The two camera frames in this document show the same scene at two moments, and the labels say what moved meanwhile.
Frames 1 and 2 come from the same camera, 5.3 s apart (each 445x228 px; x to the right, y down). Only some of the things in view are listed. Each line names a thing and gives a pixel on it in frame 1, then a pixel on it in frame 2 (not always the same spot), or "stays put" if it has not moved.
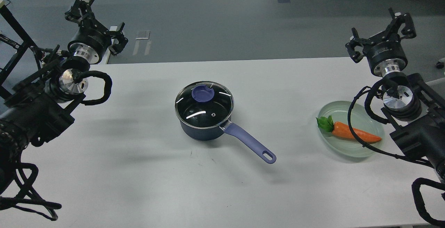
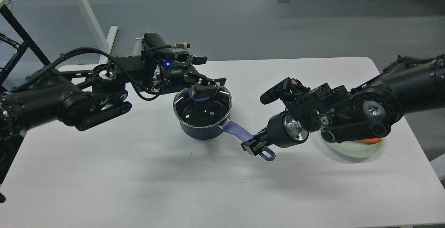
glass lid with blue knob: [203, 105] stays put
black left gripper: [91, 40] to [172, 76]
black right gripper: [385, 53] to [281, 133]
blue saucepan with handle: [230, 128] stays put
